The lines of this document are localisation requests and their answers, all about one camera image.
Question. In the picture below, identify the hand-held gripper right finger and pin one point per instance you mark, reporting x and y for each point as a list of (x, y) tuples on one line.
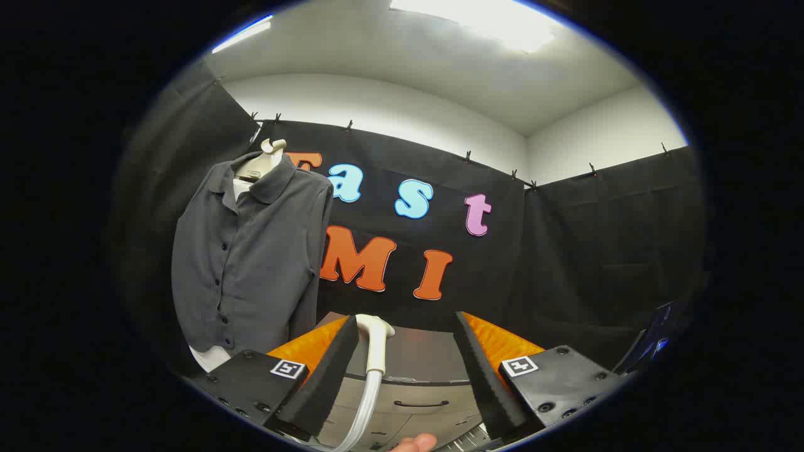
[(487, 389)]

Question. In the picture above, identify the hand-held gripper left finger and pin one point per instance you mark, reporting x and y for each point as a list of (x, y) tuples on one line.
[(326, 383)]

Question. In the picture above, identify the grey button shirt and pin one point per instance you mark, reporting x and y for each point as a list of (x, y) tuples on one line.
[(251, 263)]

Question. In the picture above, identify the black clothes hanger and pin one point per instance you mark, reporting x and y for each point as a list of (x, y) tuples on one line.
[(246, 178)]

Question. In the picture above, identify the grey cabinet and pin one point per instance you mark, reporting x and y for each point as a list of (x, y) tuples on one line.
[(414, 358)]

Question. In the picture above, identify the black backdrop cloth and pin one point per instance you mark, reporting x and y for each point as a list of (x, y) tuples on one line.
[(565, 263)]

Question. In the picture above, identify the white mannequin torso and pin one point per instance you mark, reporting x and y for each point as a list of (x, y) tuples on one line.
[(260, 164)]

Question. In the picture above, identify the row of black clips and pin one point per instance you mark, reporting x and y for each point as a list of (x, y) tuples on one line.
[(468, 156)]

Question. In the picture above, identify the ceiling strip light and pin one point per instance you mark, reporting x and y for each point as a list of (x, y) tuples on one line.
[(242, 34)]

